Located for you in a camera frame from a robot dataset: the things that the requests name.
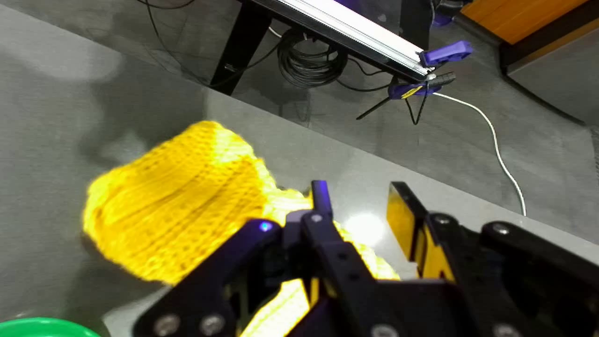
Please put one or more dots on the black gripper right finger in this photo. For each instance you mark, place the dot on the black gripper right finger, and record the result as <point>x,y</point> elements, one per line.
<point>458,291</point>

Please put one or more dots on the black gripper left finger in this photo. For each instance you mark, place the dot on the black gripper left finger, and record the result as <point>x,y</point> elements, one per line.
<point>357,296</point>

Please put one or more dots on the yellow knitted cloth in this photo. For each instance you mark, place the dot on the yellow knitted cloth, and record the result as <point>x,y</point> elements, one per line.
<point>166,212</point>

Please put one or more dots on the aluminium bar with clamps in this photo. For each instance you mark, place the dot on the aluminium bar with clamps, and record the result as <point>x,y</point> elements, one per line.
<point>405,51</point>

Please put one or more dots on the small green bowl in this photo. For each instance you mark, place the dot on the small green bowl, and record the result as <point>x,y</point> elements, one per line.
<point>44,328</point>

